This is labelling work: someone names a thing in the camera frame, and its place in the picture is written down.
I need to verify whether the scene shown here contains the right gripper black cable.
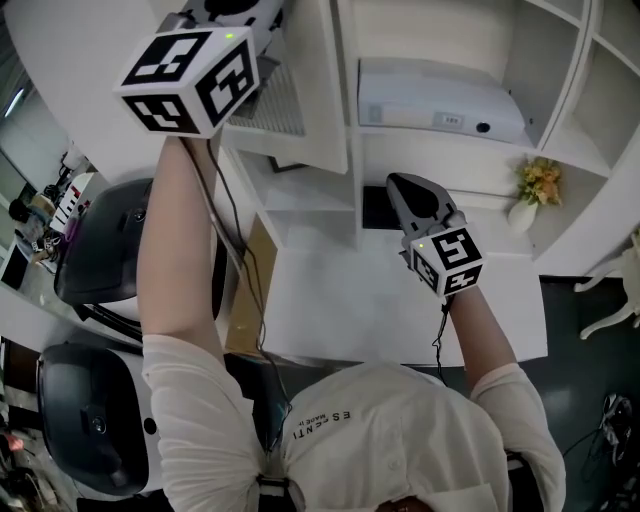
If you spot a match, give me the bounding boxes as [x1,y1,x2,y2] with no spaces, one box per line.
[432,294,456,384]

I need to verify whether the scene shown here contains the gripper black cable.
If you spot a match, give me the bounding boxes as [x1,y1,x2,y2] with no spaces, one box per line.
[432,294,456,384]
[179,137,294,451]

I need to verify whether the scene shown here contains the brown cardboard box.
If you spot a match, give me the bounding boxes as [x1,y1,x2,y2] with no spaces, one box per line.
[224,212,279,354]

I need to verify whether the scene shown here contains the black and white floor device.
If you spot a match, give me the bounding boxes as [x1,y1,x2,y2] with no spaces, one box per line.
[599,393,634,464]

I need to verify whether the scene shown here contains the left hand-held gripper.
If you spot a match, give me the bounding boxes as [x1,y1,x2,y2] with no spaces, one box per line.
[113,0,287,139]

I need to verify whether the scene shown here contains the white and black robot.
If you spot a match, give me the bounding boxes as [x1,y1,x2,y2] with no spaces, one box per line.
[37,342,166,499]
[53,177,229,326]

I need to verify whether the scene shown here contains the person's left forearm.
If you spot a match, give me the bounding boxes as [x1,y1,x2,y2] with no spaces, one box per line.
[135,130,249,364]

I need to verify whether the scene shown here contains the person's cream shirt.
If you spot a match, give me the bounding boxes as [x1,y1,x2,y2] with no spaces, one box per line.
[141,333,567,512]

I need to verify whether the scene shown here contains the louvered white cabinet door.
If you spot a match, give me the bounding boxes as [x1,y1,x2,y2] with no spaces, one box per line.
[222,0,350,175]

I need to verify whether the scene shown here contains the black floor cable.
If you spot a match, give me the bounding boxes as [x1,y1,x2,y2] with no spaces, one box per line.
[562,424,611,461]

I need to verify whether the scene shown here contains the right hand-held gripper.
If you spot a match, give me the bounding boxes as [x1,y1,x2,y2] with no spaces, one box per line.
[385,172,487,300]

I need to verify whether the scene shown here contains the yellow flower bunch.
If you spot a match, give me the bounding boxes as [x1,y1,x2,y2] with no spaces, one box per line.
[514,155,564,207]

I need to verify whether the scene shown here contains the person's right forearm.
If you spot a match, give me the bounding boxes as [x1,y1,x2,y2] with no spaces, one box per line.
[447,284,519,399]

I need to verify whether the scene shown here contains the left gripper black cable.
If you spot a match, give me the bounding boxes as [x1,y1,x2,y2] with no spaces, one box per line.
[179,137,294,451]

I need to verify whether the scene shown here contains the white vase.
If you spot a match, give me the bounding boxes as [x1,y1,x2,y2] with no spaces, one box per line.
[507,198,540,235]

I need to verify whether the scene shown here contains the black tissue box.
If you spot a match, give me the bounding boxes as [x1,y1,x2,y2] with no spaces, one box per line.
[362,185,404,231]

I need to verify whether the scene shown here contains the white desk with drawers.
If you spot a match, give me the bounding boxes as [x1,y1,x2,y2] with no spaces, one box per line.
[219,0,640,366]

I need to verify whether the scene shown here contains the black shoulder strap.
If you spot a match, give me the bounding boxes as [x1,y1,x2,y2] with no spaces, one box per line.
[256,474,307,512]
[503,449,531,512]

